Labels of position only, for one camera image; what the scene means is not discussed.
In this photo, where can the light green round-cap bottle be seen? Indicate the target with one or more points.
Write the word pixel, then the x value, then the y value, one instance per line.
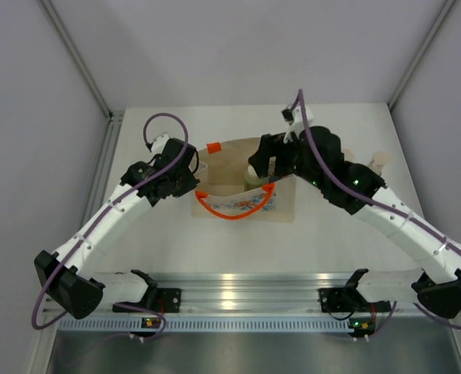
pixel 252 180

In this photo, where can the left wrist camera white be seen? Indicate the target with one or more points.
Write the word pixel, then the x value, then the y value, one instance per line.
pixel 158 144

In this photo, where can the frame post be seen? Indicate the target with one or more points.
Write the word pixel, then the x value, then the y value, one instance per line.
pixel 432 32
pixel 51 13

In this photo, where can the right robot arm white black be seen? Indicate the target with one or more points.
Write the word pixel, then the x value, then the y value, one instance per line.
pixel 316 156

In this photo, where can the right frame post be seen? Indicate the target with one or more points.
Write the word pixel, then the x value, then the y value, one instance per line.
pixel 432 32

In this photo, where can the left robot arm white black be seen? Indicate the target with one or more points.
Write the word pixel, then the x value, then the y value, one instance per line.
pixel 68 275

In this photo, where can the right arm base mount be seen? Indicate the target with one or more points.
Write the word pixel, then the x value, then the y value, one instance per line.
pixel 334 300

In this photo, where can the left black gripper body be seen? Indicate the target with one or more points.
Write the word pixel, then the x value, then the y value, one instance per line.
pixel 184 182

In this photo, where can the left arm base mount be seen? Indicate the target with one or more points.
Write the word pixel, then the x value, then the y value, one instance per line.
pixel 167 300

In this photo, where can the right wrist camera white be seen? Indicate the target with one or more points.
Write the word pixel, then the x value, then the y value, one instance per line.
pixel 293 117

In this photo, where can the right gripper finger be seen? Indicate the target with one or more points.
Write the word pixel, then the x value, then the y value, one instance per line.
pixel 270 146
pixel 285 165

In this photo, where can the beige pump bottle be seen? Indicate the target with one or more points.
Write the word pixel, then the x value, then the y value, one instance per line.
pixel 348 155

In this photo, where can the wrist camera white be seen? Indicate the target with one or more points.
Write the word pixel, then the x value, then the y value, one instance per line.
pixel 158 144
pixel 293 117

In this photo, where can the slotted cable duct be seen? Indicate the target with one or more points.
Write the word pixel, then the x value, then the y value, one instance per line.
pixel 183 324

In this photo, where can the left frame post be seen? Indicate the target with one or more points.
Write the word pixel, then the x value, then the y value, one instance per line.
pixel 51 13

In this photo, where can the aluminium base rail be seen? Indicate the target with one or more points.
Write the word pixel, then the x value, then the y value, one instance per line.
pixel 250 294

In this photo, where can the canvas bag with orange handles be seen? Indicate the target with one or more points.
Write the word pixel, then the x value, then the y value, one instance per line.
pixel 221 189

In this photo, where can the grey-green pump bottle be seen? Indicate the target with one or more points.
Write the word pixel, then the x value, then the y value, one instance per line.
pixel 378 161

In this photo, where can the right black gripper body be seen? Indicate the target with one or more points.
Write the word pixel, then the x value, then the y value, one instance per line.
pixel 309 174

